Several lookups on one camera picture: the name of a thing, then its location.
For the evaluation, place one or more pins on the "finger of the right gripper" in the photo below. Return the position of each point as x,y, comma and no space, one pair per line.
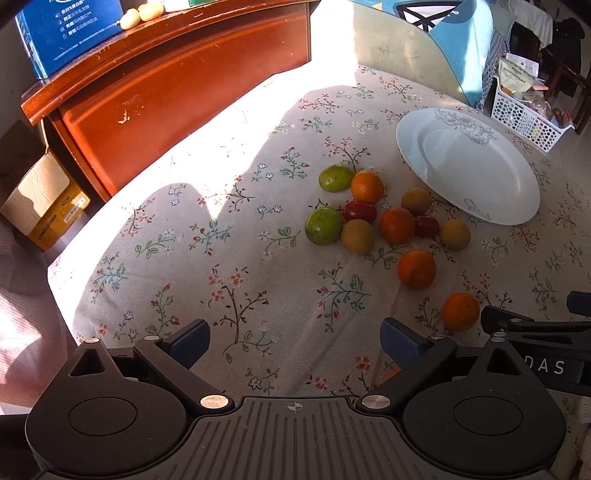
494,319
579,303

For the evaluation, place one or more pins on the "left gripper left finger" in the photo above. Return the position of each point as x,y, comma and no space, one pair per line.
171,359

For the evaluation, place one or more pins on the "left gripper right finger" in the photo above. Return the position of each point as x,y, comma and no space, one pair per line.
422,361

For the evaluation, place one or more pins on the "brown kiwi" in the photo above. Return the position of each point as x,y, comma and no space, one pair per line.
416,200
358,236
455,235

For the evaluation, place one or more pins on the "red tomato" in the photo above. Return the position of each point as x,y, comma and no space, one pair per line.
359,210
427,226

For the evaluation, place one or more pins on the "dark orange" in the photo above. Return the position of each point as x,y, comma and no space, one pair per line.
397,225

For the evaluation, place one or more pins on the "green fruit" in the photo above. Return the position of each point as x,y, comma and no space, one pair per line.
335,178
323,226

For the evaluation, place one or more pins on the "white floral plate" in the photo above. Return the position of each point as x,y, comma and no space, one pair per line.
470,164

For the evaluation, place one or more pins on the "white perforated basket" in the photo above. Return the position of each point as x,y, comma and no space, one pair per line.
527,123

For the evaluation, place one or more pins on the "floral tablecloth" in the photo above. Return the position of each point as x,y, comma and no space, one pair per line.
214,229

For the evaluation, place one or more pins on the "brown cardboard box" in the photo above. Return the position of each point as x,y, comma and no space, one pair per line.
45,202

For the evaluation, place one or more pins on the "red wooden cabinet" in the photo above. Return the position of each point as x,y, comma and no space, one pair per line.
122,105

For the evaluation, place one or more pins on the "houndstooth sofa cover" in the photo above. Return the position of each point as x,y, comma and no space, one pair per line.
498,48

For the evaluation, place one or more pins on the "blue cushion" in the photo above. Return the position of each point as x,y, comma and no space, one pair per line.
463,31

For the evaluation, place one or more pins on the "yellow fruit on cabinet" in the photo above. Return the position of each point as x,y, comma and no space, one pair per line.
129,19
150,11

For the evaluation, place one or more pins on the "blue cardboard box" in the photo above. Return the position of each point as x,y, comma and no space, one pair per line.
54,33

